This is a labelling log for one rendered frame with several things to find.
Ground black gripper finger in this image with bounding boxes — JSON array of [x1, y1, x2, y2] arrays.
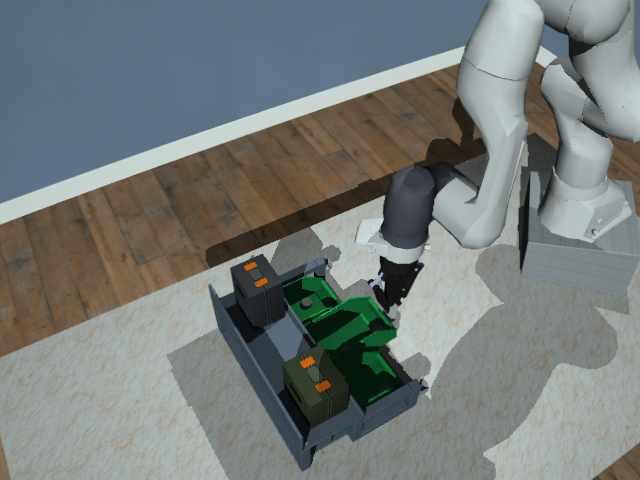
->
[[392, 260, 424, 322], [367, 273, 400, 323]]

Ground grey metal shelf rack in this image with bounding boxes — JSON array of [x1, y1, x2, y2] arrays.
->
[[208, 257, 429, 472]]

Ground green bin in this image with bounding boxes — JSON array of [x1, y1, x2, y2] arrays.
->
[[283, 277, 341, 325], [336, 351, 404, 409], [304, 296, 395, 365]]

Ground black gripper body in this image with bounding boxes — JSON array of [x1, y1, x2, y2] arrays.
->
[[378, 256, 418, 285]]

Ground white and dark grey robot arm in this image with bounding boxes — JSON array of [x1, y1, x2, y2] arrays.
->
[[355, 0, 640, 264]]

